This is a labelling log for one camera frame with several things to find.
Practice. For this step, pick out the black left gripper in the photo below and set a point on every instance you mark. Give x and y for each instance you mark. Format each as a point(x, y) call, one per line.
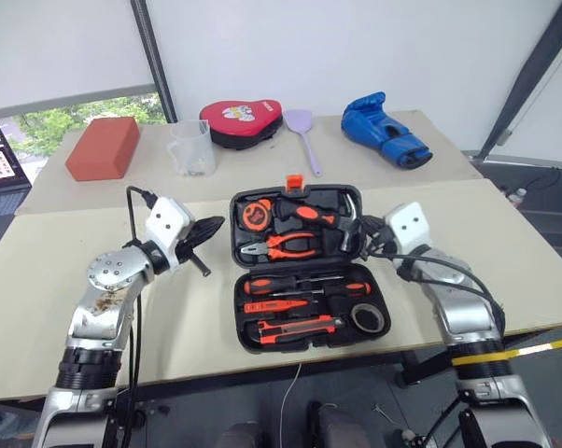
point(184, 254)

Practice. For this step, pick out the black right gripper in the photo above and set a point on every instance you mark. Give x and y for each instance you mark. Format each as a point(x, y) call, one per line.
point(379, 238)

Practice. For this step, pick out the orange voltage tester pen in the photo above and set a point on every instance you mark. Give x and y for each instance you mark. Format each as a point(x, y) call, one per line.
point(276, 305)

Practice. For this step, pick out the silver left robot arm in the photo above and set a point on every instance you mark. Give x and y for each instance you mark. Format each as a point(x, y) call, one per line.
point(103, 298)

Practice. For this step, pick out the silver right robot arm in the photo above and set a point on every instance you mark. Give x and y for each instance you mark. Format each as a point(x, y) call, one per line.
point(463, 308)

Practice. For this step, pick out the black tool case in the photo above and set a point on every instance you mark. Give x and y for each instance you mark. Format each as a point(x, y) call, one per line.
point(309, 268)

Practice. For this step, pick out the small orange black screwdriver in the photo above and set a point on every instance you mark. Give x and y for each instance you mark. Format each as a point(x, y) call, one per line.
point(355, 289)

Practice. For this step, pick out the orange black tape measure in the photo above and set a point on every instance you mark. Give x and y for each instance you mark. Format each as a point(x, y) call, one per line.
point(257, 214)

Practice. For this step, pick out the clear plastic measuring cup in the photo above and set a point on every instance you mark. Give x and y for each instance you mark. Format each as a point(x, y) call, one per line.
point(192, 149)

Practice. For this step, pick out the black electrical tape roll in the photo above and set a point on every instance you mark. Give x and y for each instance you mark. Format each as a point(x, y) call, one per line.
point(355, 322)

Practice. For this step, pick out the blue boxing glove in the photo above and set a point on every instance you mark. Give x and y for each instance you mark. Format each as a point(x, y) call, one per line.
point(374, 126)

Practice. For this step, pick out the orange black utility knife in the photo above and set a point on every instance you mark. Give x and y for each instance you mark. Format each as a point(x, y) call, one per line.
point(299, 329)

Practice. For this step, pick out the red boxing focus pad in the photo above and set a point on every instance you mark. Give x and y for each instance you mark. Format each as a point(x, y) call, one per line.
point(239, 121)

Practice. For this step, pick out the orange foam block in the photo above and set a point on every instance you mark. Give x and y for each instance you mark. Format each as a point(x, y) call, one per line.
point(103, 147)

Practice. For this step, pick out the purple silicone spatula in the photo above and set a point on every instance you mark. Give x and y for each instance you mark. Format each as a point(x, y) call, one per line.
point(299, 121)

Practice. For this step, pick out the small clear bottle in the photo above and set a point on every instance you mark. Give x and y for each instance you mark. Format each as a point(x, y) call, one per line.
point(519, 196)

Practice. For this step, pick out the green trees outside window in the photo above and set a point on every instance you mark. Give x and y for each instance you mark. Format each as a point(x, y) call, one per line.
point(66, 123)

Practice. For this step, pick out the open laptop computer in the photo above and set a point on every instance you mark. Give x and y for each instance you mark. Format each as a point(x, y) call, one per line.
point(1, 158)

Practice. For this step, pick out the black diagonal beam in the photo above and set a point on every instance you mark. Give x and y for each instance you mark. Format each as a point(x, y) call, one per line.
point(524, 79)

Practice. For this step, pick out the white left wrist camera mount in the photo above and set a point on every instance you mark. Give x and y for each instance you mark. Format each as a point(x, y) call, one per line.
point(166, 224)

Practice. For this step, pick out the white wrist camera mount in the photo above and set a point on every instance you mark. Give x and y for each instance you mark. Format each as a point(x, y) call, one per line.
point(166, 224)
point(409, 226)

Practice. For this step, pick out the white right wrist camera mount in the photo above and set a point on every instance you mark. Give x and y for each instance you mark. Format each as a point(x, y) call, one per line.
point(409, 226)

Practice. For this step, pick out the black table frame bar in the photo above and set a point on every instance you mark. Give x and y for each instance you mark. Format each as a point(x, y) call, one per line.
point(262, 375)

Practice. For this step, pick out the black window frame post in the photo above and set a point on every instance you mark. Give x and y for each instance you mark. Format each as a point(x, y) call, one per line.
point(155, 60)

